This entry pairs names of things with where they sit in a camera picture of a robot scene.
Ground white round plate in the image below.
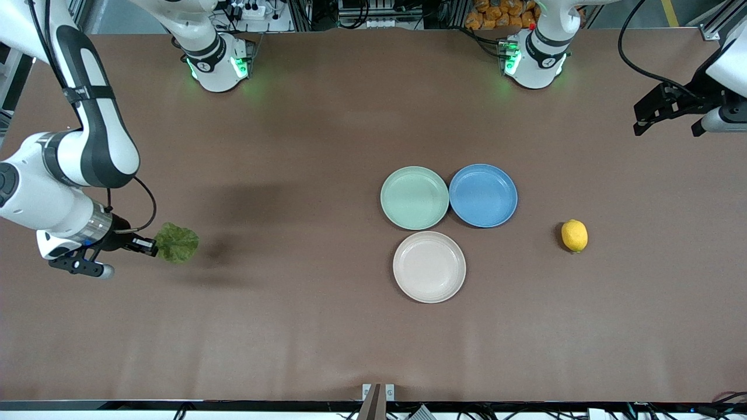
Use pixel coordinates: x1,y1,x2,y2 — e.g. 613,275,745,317
392,231,467,304

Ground blue round plate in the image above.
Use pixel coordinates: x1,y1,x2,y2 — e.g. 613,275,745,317
449,163,518,228

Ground black base cables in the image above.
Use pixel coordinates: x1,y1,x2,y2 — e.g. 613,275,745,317
458,24,508,59

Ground yellow lemon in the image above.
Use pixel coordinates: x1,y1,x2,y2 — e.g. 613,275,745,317
561,219,589,253

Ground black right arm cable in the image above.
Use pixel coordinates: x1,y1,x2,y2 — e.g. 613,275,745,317
26,0,158,234

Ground aluminium frame profile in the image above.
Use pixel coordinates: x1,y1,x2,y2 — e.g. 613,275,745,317
69,0,97,27
697,0,747,41

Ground green lettuce leaf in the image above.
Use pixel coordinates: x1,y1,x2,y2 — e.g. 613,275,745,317
154,222,200,264

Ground mint green round plate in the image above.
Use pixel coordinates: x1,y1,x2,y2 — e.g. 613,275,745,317
380,166,450,230

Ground aluminium post with bracket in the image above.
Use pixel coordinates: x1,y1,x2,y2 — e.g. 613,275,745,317
357,382,396,420

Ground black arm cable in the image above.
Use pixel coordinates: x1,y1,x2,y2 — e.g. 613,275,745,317
26,0,158,234
619,0,704,101

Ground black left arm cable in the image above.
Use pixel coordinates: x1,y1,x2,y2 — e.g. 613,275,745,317
619,0,704,101

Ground white power strip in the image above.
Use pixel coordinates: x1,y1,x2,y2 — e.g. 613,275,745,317
225,0,292,33

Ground bag of oranges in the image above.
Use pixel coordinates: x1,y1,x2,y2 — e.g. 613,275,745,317
464,0,540,30

